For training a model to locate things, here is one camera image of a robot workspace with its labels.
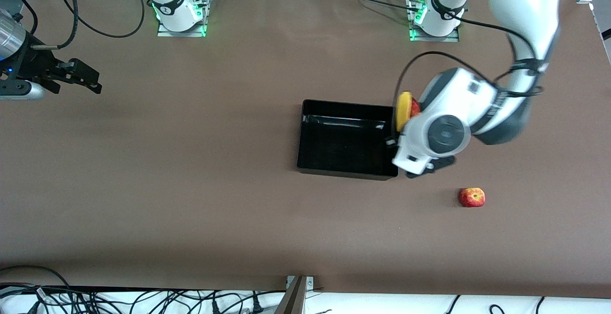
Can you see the red yellow mango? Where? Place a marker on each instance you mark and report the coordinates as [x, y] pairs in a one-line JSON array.
[[415, 108]]

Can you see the black plastic box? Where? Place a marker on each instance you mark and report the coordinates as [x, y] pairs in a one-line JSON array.
[[343, 174]]

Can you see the grey metal post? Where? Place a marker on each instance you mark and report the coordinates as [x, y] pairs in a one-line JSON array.
[[293, 299]]

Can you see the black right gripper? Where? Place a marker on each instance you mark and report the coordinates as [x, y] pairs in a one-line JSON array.
[[34, 64]]

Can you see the yellow banana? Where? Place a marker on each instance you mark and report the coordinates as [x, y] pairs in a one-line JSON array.
[[404, 111]]

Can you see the silver corner bracket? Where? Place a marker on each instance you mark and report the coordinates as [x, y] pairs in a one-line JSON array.
[[310, 283]]

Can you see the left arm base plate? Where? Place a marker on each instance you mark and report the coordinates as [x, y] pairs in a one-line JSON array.
[[434, 38]]

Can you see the red yellow apple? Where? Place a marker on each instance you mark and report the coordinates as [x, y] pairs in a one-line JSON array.
[[472, 197]]

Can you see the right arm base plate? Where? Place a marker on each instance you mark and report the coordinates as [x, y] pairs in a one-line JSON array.
[[181, 33]]

